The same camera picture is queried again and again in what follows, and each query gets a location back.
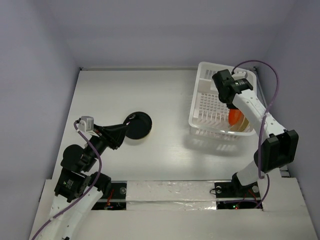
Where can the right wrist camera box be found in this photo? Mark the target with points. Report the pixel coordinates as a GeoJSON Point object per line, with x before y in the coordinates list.
{"type": "Point", "coordinates": [240, 75]}

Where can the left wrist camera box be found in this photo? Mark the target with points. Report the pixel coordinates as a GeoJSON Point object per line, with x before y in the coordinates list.
{"type": "Point", "coordinates": [86, 124]}

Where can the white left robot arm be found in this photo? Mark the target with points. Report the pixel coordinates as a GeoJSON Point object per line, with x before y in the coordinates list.
{"type": "Point", "coordinates": [81, 182]}

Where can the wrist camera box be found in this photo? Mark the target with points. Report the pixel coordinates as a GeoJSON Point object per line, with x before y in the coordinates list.
{"type": "Point", "coordinates": [240, 75]}
{"type": "Point", "coordinates": [86, 124]}

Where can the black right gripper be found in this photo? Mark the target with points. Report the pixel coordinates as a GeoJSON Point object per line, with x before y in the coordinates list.
{"type": "Point", "coordinates": [231, 105]}

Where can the tan flower plate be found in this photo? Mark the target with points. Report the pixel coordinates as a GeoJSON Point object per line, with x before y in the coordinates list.
{"type": "Point", "coordinates": [239, 122]}

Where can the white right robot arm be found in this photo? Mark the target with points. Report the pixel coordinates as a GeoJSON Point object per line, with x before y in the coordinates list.
{"type": "Point", "coordinates": [276, 145]}

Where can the aluminium side rail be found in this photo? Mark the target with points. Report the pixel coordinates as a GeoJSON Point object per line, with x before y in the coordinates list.
{"type": "Point", "coordinates": [260, 94]}

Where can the white plastic dish rack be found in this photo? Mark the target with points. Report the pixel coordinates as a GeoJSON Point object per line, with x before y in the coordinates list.
{"type": "Point", "coordinates": [208, 116]}

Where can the orange plate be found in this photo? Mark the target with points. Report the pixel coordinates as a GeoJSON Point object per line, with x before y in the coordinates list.
{"type": "Point", "coordinates": [234, 116]}

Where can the silver foil base strip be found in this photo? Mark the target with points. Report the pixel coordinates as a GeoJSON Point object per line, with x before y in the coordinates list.
{"type": "Point", "coordinates": [170, 196]}

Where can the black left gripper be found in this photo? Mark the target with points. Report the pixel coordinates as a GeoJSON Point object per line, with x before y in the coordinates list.
{"type": "Point", "coordinates": [113, 135]}

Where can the black plate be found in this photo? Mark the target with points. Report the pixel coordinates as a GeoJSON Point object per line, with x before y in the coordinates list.
{"type": "Point", "coordinates": [139, 125]}

